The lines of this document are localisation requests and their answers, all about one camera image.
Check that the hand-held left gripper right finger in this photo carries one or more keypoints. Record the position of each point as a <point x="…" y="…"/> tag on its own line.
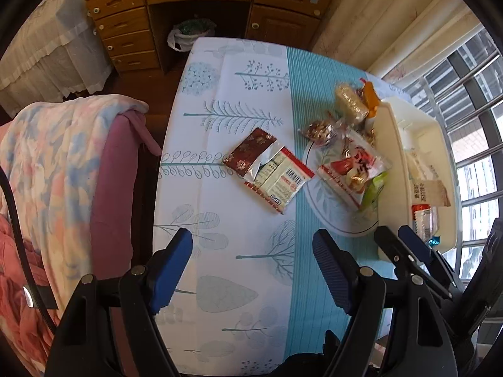
<point x="330" y="271"/>

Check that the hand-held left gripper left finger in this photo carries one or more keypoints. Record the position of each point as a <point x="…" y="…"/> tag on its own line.
<point x="173" y="267"/>

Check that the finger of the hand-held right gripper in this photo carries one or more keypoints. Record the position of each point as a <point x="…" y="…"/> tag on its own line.
<point x="389" y="245"/>
<point x="414" y="241"/>

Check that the green snack packet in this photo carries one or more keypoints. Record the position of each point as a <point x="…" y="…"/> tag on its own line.
<point x="373" y="188"/>

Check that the clear wafer packet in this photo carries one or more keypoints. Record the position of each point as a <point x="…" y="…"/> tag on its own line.
<point x="418" y="169"/>

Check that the red-edged clear snack bag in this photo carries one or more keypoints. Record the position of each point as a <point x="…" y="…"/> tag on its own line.
<point x="349" y="169"/>

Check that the white plastic bin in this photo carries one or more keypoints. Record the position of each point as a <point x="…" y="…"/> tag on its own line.
<point x="387" y="145"/>

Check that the white red barcode snack packet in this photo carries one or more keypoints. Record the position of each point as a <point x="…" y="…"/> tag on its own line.
<point x="281" y="180"/>

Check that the clear packet of dark nuts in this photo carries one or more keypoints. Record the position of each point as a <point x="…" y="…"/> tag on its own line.
<point x="318" y="131"/>

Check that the dark brown snack packet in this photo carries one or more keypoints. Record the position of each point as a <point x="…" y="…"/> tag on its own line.
<point x="247" y="153"/>

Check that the rice cracker packet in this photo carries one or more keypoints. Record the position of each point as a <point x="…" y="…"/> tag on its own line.
<point x="349" y="100"/>

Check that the orange snack packet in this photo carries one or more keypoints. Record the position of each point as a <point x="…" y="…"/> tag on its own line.
<point x="369" y="96"/>

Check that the white leaf print plate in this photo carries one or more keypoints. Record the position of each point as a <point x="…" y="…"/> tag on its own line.
<point x="334" y="212"/>

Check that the mauve sofa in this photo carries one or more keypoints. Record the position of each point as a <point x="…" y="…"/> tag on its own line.
<point x="114" y="188"/>

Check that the window with metal grille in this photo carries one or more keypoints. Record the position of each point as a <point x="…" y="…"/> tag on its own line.
<point x="471" y="125"/>

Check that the pink quilt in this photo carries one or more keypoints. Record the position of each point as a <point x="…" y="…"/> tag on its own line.
<point x="15" y="282"/>

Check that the pastel patterned blanket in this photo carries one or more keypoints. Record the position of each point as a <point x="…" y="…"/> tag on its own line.
<point x="51" y="157"/>

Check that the cream leaf print curtain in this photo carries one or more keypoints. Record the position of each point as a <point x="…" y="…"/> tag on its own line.
<point x="393" y="15"/>

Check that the trash bin with plastic bag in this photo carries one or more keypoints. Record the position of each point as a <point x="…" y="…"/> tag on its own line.
<point x="192" y="31"/>

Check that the white lace cover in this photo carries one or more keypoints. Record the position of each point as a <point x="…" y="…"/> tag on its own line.
<point x="47" y="47"/>

